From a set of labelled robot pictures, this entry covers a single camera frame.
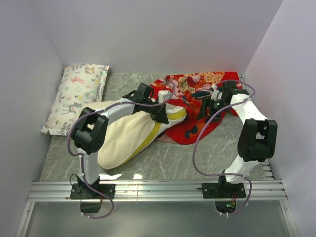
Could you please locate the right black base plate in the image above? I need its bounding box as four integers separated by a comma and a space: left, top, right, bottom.
201, 183, 246, 199

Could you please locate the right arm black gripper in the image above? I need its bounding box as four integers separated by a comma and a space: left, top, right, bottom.
195, 96, 232, 124

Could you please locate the floral patterned small pillow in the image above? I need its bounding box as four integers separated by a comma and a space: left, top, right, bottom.
41, 64, 110, 136

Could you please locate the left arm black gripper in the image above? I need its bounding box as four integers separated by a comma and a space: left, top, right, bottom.
143, 99, 169, 124

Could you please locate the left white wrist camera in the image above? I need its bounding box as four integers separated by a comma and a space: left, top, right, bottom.
158, 90, 172, 103

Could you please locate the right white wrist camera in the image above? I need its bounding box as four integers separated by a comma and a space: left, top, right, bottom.
211, 85, 222, 101

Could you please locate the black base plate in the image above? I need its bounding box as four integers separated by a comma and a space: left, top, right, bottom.
70, 183, 116, 200
201, 183, 246, 199

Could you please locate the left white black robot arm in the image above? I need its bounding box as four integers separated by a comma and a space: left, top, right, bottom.
67, 83, 175, 198

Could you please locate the red cartoon pillowcase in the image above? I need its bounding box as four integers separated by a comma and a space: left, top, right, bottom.
150, 72, 239, 145

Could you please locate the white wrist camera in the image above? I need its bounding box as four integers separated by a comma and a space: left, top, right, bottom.
211, 85, 222, 101
158, 90, 172, 103

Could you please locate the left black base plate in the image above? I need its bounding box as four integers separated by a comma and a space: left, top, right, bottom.
70, 183, 116, 200

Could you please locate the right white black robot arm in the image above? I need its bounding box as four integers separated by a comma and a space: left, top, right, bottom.
198, 80, 278, 198

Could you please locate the cream yellow-edged pillow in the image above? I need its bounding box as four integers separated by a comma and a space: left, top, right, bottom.
97, 104, 187, 169

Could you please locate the aluminium rail frame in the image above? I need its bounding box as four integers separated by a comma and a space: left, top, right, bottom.
14, 154, 301, 237

